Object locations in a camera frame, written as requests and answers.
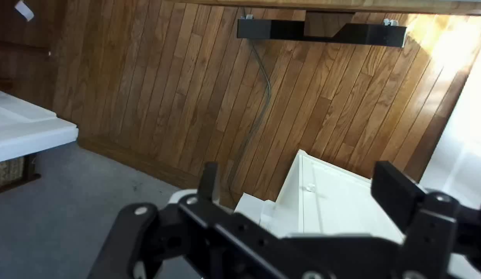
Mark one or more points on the white shelf cabinet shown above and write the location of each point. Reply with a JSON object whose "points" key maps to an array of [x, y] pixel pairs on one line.
{"points": [[328, 202]]}

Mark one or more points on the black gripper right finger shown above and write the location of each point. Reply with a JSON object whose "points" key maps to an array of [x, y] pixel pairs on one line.
{"points": [[398, 195]]}

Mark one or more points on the black metal bracket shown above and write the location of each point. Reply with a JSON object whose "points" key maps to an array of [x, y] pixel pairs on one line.
{"points": [[273, 30]]}

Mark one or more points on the white furniture top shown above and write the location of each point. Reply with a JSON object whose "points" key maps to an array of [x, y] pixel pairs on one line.
{"points": [[24, 130]]}

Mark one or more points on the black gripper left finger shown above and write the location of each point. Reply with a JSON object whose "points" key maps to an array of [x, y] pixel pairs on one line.
{"points": [[210, 184]]}

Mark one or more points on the wooden table edge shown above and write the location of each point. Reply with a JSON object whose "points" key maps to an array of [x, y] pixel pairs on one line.
{"points": [[355, 6]]}

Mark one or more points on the white panelled door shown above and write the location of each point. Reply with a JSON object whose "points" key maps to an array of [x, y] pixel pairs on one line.
{"points": [[466, 145]]}

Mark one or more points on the white paper scrap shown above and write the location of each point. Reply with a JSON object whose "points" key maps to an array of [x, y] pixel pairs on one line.
{"points": [[24, 10]]}

